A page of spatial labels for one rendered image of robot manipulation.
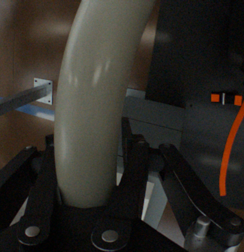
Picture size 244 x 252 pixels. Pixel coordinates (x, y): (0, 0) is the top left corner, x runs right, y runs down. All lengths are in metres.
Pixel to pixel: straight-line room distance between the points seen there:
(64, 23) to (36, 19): 0.29
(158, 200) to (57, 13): 1.42
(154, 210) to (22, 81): 1.57
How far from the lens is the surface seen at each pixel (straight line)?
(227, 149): 1.47
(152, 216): 0.75
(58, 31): 1.62
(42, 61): 1.72
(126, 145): 0.16
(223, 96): 1.31
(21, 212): 0.56
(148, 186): 0.63
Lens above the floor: 1.31
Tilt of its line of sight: 62 degrees down
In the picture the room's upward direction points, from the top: 138 degrees counter-clockwise
